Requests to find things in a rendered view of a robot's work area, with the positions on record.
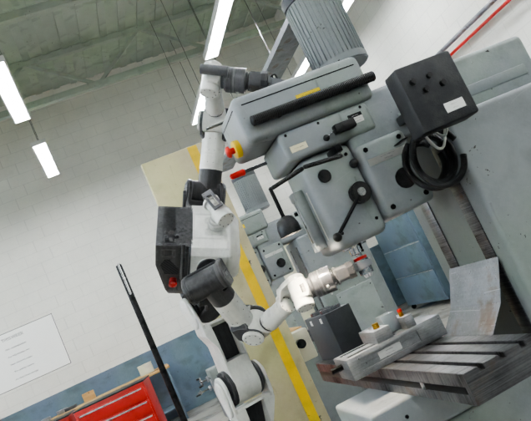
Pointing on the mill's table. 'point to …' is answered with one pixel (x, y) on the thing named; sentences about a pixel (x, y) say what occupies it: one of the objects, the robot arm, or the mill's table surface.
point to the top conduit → (312, 98)
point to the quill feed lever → (357, 194)
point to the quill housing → (336, 201)
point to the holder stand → (334, 330)
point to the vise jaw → (376, 334)
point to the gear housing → (314, 139)
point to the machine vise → (371, 362)
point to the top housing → (255, 103)
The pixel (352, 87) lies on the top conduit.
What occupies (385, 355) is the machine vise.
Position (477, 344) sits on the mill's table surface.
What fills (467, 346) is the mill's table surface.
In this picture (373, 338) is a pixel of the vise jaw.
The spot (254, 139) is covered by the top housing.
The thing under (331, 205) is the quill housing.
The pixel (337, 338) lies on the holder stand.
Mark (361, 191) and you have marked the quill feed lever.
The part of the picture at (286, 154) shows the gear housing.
